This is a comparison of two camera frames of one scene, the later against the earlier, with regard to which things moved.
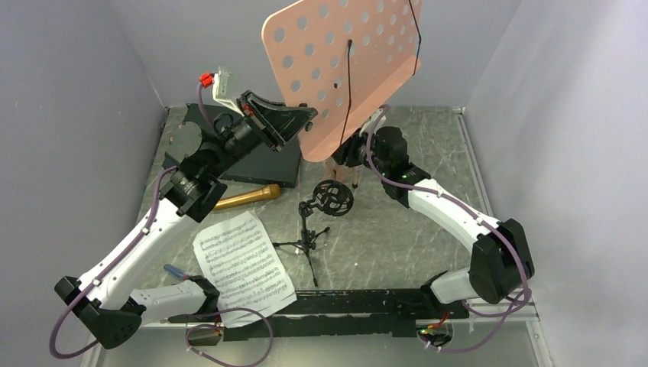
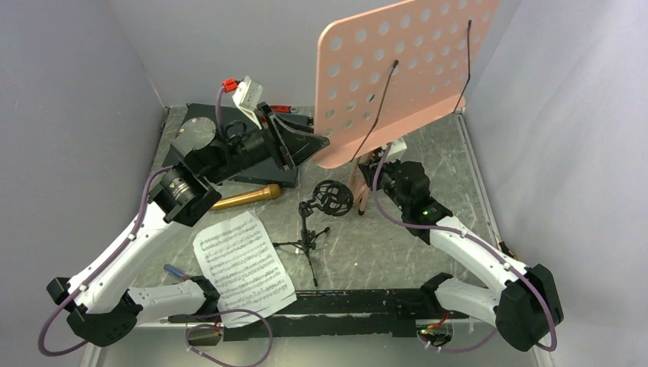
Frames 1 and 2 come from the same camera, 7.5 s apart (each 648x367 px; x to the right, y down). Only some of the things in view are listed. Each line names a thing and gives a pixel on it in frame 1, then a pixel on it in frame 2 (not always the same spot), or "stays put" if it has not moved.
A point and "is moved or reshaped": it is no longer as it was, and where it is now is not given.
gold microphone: [270, 191] stays put
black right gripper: [346, 151] → [370, 169]
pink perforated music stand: [343, 57] is moved or reshaped
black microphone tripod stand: [334, 198] stays put
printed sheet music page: [245, 270] stays put
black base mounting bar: [319, 313] stays put
